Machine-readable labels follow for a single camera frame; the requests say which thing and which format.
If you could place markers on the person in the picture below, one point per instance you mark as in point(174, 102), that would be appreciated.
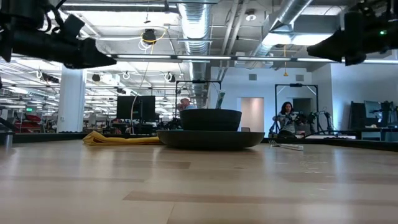
point(286, 119)
point(186, 104)

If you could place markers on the black monitor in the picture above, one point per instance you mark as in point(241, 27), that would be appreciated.
point(136, 107)

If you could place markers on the yellow hanging pendant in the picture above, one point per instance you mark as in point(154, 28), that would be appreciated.
point(285, 73)

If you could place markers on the tilted white green panel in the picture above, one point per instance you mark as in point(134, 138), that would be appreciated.
point(220, 99)

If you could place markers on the red storage bins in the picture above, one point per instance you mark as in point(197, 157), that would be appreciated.
point(29, 122)

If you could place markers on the overhead light bar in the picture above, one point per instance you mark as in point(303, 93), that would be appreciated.
point(217, 58)

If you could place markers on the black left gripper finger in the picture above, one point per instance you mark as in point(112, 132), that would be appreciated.
point(93, 57)

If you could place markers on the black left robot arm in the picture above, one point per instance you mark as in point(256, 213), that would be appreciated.
point(18, 12)

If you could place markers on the dark grey bowl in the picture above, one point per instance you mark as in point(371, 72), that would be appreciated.
point(211, 119)

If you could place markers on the black table edge rail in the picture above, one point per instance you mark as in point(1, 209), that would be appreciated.
point(357, 143)

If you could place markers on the white building pillar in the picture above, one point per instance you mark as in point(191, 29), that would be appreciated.
point(71, 99)

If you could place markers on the silver fork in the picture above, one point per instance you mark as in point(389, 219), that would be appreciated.
point(287, 146)

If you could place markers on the black background robot arms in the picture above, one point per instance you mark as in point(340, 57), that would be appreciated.
point(312, 118)

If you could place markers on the silver ceiling duct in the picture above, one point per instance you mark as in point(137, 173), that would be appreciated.
point(280, 28)
point(196, 28)

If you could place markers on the dark grey plate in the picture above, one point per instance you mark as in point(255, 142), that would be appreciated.
point(211, 140)

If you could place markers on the yellow cloth napkin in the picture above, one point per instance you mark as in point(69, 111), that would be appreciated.
point(118, 140)

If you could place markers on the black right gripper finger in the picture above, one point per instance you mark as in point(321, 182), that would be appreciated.
point(326, 46)

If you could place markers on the grey metal post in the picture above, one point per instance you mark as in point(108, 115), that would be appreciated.
point(7, 138)

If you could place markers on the black background monitors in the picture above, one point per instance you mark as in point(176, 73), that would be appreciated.
point(371, 112)

